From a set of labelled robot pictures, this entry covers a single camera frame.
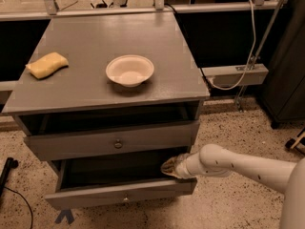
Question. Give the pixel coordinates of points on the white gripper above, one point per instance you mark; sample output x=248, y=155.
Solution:
x=181, y=168

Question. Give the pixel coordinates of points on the grey drawer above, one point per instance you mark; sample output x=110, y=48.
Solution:
x=83, y=144
x=88, y=182

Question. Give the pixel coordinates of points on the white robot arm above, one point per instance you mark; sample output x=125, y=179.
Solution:
x=287, y=178

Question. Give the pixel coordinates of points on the grey drawer cabinet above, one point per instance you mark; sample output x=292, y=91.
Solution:
x=81, y=98

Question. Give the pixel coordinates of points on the grey top drawer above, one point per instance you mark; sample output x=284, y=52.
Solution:
x=83, y=144

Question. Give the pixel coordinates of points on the white paper bowl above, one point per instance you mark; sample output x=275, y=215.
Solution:
x=130, y=70

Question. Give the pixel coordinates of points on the grey power strip box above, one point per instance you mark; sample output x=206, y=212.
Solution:
x=229, y=76

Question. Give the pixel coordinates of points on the blue tape cross mark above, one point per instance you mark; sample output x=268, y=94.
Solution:
x=65, y=214

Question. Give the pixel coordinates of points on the black caster wheel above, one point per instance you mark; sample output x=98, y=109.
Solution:
x=291, y=144

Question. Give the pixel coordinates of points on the dark cabinet at right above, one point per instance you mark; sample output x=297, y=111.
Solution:
x=283, y=92

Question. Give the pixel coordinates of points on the black stand foot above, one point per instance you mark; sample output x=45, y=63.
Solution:
x=10, y=163

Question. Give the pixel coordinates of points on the yellow sponge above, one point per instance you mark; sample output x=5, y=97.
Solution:
x=47, y=65

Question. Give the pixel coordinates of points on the metal railing frame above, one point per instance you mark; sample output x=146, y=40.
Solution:
x=127, y=7

